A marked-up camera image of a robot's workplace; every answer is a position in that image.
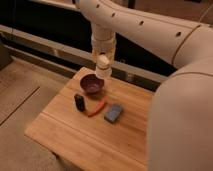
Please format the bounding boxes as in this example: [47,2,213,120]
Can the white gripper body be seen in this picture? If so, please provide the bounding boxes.
[91,33,116,58]

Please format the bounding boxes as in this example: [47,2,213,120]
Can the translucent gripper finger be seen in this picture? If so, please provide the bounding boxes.
[109,55,114,75]
[92,49,98,67]

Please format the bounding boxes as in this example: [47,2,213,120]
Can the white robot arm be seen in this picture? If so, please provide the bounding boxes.
[77,0,213,171]

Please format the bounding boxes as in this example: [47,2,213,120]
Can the black eraser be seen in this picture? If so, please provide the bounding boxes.
[74,94,85,112]

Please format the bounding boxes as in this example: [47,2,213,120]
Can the purple bowl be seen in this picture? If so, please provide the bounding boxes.
[80,74,104,94]

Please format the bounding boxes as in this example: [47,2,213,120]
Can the orange carrot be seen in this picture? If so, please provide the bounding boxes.
[87,98,107,117]

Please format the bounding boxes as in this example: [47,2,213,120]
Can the blue sponge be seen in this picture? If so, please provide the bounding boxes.
[104,104,123,123]

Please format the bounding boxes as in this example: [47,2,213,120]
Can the wooden cutting board table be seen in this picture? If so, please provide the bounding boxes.
[25,67,153,171]

